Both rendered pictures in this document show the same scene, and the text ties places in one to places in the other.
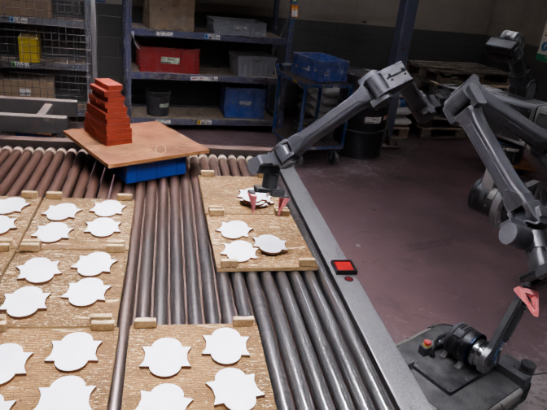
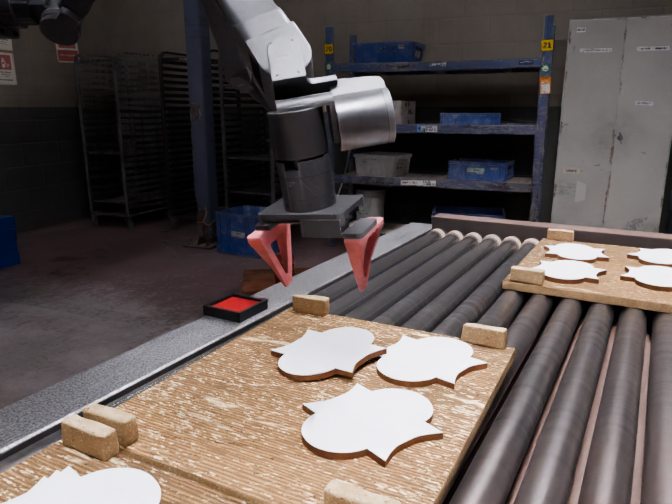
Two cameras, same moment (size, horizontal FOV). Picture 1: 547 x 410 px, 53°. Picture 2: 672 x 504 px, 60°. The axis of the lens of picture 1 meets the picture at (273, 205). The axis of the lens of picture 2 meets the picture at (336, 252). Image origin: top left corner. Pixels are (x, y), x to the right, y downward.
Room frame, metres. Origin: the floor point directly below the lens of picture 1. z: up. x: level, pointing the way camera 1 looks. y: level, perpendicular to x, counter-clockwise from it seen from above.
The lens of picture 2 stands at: (2.24, 0.46, 1.25)
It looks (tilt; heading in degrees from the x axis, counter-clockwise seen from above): 14 degrees down; 222
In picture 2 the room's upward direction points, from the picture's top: straight up
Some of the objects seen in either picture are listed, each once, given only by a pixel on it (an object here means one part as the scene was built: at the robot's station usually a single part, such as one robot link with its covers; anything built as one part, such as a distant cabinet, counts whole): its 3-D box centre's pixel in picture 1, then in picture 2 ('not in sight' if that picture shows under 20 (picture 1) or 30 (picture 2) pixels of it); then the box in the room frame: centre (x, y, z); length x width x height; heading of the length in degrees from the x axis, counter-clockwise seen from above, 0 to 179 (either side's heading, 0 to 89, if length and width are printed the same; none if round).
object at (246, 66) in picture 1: (251, 63); not in sight; (6.47, 0.44, 0.76); 0.50 x 0.36 x 0.24; 116
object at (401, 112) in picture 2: not in sight; (391, 112); (-2.07, -2.72, 1.20); 0.36 x 0.28 x 0.22; 98
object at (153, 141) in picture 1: (136, 141); not in sight; (2.44, 0.68, 1.03); 0.50 x 0.50 x 0.02; 42
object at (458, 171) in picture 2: not in sight; (481, 169); (-2.35, -1.95, 0.72); 0.50 x 0.38 x 0.16; 103
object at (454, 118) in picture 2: not in sight; (470, 119); (-2.26, -2.03, 1.14); 0.50 x 0.38 x 0.11; 119
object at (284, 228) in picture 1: (258, 240); (327, 388); (1.79, 0.04, 0.93); 0.41 x 0.35 x 0.02; 14
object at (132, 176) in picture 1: (142, 158); not in sight; (2.39, 0.64, 0.97); 0.31 x 0.31 x 0.10; 42
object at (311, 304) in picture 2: (306, 262); (311, 304); (1.63, -0.14, 0.95); 0.06 x 0.02 x 0.03; 104
